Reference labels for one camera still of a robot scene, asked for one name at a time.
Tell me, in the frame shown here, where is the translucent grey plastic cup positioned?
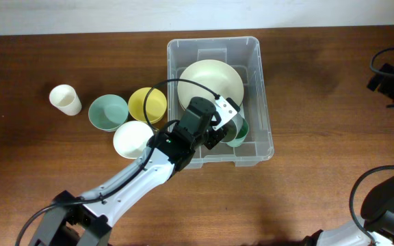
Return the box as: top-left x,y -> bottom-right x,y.
221,113 -> 244,143

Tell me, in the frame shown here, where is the mint green plastic cup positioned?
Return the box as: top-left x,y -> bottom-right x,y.
227,118 -> 249,148

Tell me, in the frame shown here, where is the beige plate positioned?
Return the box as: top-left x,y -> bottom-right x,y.
177,59 -> 244,109

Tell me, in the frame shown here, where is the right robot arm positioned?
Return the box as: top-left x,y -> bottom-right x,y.
300,64 -> 394,245

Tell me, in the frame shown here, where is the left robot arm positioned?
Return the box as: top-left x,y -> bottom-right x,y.
29,97 -> 239,246

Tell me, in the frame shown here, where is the yellow bowl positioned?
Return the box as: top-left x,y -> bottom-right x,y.
128,87 -> 168,124

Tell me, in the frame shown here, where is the clear plastic storage bin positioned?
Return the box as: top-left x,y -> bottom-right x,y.
167,36 -> 274,169

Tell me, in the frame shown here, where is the white bowl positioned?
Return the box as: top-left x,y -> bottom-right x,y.
113,121 -> 154,159

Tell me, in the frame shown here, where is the mint green bowl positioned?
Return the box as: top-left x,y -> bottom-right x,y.
88,94 -> 129,132

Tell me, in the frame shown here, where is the cream plastic cup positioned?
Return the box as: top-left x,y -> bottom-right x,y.
49,84 -> 82,116

